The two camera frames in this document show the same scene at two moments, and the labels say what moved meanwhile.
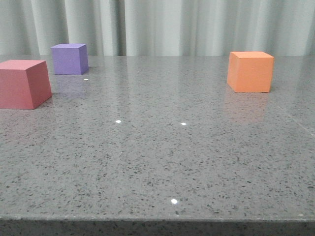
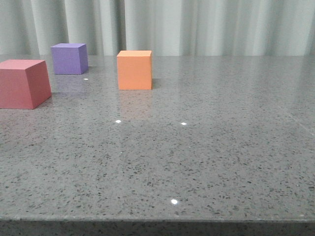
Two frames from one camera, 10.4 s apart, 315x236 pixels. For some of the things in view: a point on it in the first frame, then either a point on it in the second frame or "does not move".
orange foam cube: [250, 71] → [134, 69]
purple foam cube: [70, 58] does not move
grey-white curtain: [158, 28] does not move
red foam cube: [24, 84] does not move
